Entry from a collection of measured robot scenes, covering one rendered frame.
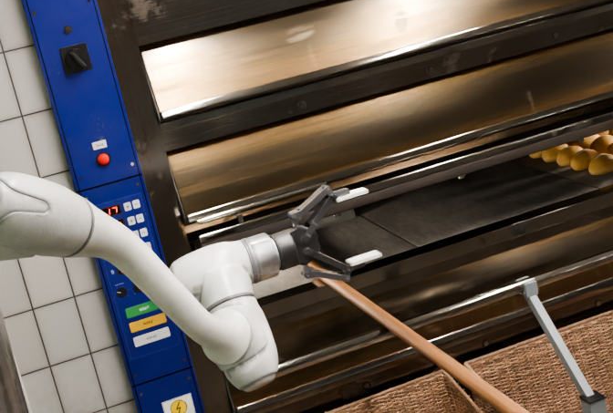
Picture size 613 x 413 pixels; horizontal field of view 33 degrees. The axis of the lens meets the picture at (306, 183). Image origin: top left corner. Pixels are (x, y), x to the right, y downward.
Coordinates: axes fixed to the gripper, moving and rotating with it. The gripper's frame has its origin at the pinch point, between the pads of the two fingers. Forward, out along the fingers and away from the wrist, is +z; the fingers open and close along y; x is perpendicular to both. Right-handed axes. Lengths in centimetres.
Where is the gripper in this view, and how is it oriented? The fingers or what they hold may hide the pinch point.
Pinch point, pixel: (367, 222)
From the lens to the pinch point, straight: 208.9
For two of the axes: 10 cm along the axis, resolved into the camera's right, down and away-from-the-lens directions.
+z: 9.2, -2.8, 2.7
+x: 3.3, 1.7, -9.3
